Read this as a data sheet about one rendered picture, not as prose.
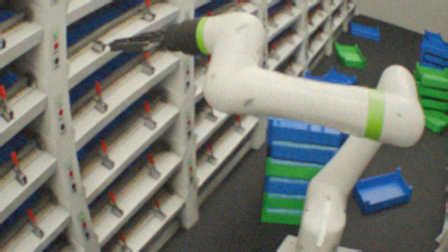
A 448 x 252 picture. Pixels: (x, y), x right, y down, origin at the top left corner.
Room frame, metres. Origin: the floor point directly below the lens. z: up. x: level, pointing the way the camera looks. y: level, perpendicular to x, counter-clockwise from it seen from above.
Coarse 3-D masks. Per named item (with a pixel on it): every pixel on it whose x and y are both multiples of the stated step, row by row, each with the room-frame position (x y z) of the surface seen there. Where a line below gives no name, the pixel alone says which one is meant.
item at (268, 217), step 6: (264, 210) 1.78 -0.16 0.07; (264, 216) 1.78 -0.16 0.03; (270, 216) 1.77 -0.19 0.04; (276, 216) 1.77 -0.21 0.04; (282, 216) 1.76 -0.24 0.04; (288, 216) 1.76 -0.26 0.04; (294, 216) 1.75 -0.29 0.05; (300, 216) 1.74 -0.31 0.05; (276, 222) 1.77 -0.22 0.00; (282, 222) 1.76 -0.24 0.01; (288, 222) 1.75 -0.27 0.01; (294, 222) 1.75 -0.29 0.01; (300, 222) 1.74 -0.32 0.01
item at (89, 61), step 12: (168, 0) 1.73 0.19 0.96; (180, 0) 1.72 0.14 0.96; (156, 12) 1.65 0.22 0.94; (168, 12) 1.67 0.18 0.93; (132, 24) 1.54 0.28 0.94; (144, 24) 1.55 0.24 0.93; (156, 24) 1.60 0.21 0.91; (120, 36) 1.45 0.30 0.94; (132, 36) 1.47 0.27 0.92; (84, 48) 1.34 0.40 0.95; (108, 48) 1.37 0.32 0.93; (84, 60) 1.28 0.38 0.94; (96, 60) 1.31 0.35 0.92; (108, 60) 1.38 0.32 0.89; (72, 72) 1.21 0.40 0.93; (84, 72) 1.26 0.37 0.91; (72, 84) 1.21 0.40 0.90
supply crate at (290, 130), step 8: (272, 120) 1.78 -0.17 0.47; (288, 120) 1.91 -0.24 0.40; (272, 128) 1.78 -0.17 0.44; (280, 128) 1.77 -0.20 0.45; (288, 128) 1.76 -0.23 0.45; (296, 128) 1.76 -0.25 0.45; (304, 128) 1.85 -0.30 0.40; (312, 128) 1.85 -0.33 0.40; (328, 128) 1.85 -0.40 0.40; (272, 136) 1.78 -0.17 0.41; (280, 136) 1.77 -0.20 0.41; (288, 136) 1.76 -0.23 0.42; (296, 136) 1.76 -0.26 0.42; (304, 136) 1.75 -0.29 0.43; (312, 136) 1.74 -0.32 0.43; (320, 136) 1.73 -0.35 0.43; (328, 136) 1.73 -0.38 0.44; (336, 136) 1.72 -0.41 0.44; (320, 144) 1.73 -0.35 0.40; (328, 144) 1.72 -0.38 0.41; (336, 144) 1.72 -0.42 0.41
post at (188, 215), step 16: (192, 0) 1.80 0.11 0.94; (192, 16) 1.80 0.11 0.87; (192, 64) 1.80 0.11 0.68; (176, 80) 1.73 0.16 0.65; (192, 80) 1.80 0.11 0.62; (192, 96) 1.80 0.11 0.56; (192, 112) 1.80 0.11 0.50; (176, 128) 1.73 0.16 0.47; (192, 128) 1.79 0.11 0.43; (192, 144) 1.79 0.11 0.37; (192, 160) 1.79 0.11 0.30; (176, 176) 1.74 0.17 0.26; (192, 192) 1.77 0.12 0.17; (192, 208) 1.77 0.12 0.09; (192, 224) 1.76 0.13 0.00
